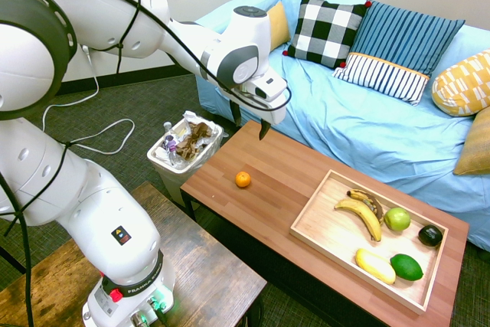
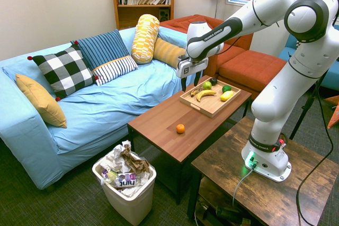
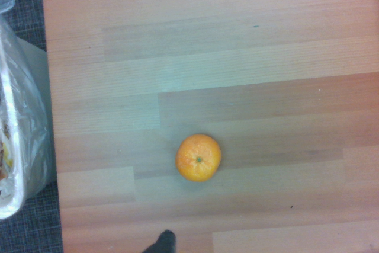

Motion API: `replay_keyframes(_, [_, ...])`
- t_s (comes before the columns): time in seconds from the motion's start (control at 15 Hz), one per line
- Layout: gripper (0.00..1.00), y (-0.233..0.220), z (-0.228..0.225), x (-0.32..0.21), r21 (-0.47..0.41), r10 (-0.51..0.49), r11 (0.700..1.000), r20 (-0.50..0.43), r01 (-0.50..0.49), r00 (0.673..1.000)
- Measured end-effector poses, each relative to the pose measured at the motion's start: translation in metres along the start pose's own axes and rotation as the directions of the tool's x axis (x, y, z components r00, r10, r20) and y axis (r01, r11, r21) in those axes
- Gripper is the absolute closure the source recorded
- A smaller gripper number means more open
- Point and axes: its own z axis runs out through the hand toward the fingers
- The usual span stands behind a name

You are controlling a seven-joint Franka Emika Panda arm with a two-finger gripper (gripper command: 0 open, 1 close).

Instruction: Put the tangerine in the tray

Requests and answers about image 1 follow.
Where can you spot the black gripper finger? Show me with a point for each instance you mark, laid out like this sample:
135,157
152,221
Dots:
264,129
236,112

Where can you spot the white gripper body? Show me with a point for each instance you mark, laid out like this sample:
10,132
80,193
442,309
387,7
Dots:
268,110

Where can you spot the orange tangerine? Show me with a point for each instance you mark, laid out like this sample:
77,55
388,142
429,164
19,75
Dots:
243,179

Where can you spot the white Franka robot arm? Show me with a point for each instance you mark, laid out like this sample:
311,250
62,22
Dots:
95,208

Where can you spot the light wooden tray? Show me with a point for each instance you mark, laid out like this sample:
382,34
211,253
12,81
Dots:
333,239

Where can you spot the white crumpled paper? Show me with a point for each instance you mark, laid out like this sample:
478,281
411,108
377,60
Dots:
193,119

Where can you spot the reddish wooden coffee table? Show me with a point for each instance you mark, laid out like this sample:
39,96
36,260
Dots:
275,174

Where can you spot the brown crumpled paper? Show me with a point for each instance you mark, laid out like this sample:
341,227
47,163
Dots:
195,141

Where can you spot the clear plastic bottle purple label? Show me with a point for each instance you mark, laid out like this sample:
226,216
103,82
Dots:
175,156
169,137

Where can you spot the plain mustard pillow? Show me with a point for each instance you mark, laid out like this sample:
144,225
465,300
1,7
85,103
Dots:
278,24

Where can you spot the white plastic trash bin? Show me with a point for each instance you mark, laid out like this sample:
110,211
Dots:
172,185

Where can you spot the black white checkered pillow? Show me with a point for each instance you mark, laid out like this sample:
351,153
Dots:
325,32

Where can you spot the light blue covered sofa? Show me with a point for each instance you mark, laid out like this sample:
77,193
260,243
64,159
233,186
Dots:
363,131

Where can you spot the white navy striped pillow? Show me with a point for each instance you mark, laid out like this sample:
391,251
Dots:
383,78

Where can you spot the brown spotted banana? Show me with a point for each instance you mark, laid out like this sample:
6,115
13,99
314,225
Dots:
374,201

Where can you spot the yellow banana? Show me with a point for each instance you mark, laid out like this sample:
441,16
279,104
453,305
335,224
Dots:
363,216

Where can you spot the rustic dark wood table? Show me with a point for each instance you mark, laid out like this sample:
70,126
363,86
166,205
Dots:
206,265

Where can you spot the green apple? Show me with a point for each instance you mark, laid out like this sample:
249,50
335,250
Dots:
397,219

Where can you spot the blue striped pillow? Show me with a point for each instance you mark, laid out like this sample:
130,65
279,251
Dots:
413,36

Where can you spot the yellow oblong fruit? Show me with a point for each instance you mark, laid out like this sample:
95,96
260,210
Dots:
375,265

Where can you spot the yellow patterned bolster pillow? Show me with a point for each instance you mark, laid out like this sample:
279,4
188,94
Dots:
463,86

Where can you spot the dark avocado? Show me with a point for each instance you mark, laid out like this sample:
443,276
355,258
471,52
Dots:
430,236

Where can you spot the green oval fruit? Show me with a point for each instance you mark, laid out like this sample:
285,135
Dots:
406,267

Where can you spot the mustard striped pillow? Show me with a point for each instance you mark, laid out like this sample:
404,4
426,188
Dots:
476,143

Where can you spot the black camera stand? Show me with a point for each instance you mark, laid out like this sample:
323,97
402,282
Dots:
11,260

